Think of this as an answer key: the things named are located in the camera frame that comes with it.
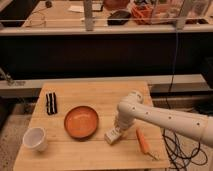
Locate metal clamp at left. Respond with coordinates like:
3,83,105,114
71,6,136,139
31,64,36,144
0,67,26,86

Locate orange box on bench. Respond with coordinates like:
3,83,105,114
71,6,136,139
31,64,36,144
131,5,152,25

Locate orange handled tool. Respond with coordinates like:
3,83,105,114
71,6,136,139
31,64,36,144
136,128,157,160

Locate metal post right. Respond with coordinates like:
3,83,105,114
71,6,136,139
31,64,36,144
176,0,192,30

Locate metal post left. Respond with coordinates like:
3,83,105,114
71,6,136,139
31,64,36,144
83,0,93,31

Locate clear plastic bottle white label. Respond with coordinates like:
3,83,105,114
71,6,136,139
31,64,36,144
104,128,122,145

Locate black pouch on bench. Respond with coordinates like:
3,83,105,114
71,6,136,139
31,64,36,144
107,10,131,26

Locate orange bowl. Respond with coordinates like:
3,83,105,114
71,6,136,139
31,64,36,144
64,106,99,139

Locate white paper on bench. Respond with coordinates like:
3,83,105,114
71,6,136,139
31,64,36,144
68,5,84,13

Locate white cup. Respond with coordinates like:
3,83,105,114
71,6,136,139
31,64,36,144
22,127,48,152

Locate metal post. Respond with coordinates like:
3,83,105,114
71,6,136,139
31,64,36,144
176,0,192,30
83,0,93,31

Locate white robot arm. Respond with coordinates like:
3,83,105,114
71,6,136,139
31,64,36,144
115,91,213,148

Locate black striped block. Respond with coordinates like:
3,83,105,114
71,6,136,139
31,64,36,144
46,92,57,115

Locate black floor cables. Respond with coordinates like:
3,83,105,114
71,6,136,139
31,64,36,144
161,128,209,171

